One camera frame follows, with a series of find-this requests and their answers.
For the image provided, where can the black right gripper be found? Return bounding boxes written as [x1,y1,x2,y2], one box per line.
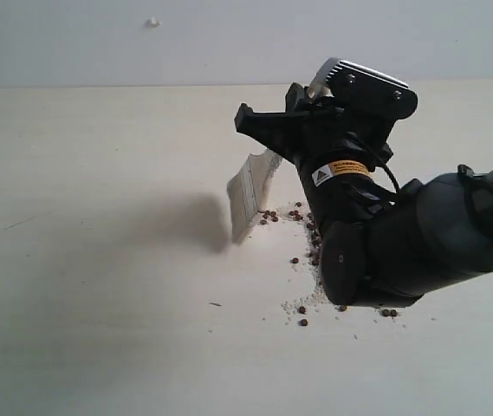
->
[234,82,394,172]

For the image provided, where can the wide wooden paint brush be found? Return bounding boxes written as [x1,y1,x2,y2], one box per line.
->
[227,149,282,245]

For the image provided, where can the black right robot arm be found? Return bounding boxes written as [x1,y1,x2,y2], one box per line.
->
[235,84,493,307]

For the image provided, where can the pile of rice and pellets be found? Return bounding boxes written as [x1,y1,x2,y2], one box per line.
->
[249,200,407,340]

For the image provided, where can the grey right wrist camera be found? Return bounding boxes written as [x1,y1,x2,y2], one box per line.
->
[306,57,418,140]

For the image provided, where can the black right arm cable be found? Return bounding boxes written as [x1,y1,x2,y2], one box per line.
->
[345,133,403,205]

